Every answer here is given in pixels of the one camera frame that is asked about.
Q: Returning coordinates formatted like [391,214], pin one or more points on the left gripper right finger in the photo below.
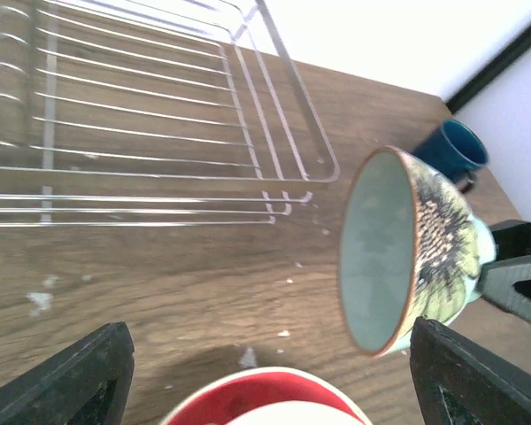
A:
[459,382]

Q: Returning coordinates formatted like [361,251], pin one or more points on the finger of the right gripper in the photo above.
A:
[507,285]
[512,238]

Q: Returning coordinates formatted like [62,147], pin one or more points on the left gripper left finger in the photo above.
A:
[86,383]

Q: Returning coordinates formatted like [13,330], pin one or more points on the green floral bowl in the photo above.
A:
[410,246]

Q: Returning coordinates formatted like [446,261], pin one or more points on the dark blue mug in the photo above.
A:
[455,151]

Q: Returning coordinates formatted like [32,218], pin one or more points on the pink plate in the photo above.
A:
[270,414]

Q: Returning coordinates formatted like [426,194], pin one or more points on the red plate underneath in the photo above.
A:
[265,387]

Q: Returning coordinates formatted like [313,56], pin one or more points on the wire dish rack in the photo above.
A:
[153,114]

